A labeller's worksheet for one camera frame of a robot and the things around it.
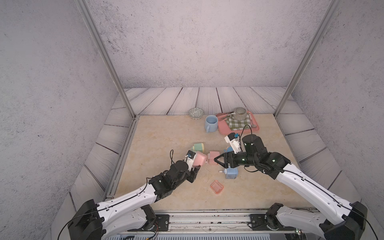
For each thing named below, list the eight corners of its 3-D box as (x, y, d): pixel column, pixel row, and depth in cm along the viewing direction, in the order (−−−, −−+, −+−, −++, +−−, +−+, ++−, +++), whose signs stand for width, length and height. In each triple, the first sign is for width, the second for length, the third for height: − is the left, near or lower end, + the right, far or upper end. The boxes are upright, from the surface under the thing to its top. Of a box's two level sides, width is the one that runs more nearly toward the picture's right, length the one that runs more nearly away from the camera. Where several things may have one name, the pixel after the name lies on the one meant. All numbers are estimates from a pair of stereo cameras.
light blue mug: (205, 134, 110) (205, 128, 105) (204, 120, 118) (205, 114, 114) (218, 133, 110) (219, 128, 105) (216, 120, 118) (217, 114, 114)
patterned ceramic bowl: (188, 115, 123) (187, 110, 120) (196, 110, 128) (195, 105, 124) (196, 121, 119) (196, 116, 115) (204, 115, 123) (204, 110, 119)
